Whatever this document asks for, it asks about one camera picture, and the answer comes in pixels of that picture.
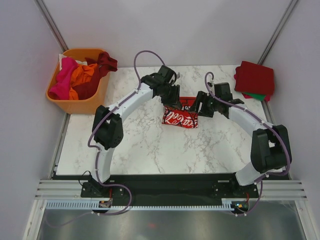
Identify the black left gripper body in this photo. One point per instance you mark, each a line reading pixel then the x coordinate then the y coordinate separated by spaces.
pixel 169 94

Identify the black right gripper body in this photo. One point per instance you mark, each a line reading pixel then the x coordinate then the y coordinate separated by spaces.
pixel 210 106

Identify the white printed t shirt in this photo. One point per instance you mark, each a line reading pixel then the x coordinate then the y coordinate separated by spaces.
pixel 181 117

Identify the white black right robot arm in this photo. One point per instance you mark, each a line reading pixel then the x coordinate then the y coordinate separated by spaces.
pixel 270 152

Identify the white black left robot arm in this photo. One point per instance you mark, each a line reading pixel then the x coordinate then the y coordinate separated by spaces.
pixel 107 129

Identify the folded dark red t shirt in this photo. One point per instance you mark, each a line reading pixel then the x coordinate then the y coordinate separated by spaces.
pixel 255 79

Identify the folded green t shirt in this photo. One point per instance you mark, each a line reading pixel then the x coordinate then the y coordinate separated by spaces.
pixel 259 97

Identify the orange plastic laundry basket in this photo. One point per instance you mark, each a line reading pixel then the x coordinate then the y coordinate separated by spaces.
pixel 86 106

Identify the crumpled maroon t shirt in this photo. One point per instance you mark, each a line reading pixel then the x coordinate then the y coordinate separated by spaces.
pixel 105 64

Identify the crumpled orange t shirt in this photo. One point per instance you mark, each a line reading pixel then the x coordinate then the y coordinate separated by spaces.
pixel 81 75

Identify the crumpled pink t shirt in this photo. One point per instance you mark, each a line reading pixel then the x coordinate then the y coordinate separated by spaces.
pixel 61 90

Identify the white cloth in basket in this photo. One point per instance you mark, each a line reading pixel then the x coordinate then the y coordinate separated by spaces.
pixel 61 56

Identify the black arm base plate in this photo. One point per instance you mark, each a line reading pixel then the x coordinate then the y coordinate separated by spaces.
pixel 169 189

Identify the white slotted cable duct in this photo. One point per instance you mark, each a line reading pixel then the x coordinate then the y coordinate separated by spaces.
pixel 96 205

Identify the right corner aluminium post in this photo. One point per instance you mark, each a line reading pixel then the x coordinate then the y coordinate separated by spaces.
pixel 278 30

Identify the corner aluminium post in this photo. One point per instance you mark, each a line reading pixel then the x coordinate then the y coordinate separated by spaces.
pixel 278 30
pixel 51 23

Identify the left corner aluminium post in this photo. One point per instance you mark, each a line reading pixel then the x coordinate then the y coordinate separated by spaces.
pixel 51 23

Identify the aluminium frame rail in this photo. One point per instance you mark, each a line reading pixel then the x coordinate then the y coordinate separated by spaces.
pixel 273 190

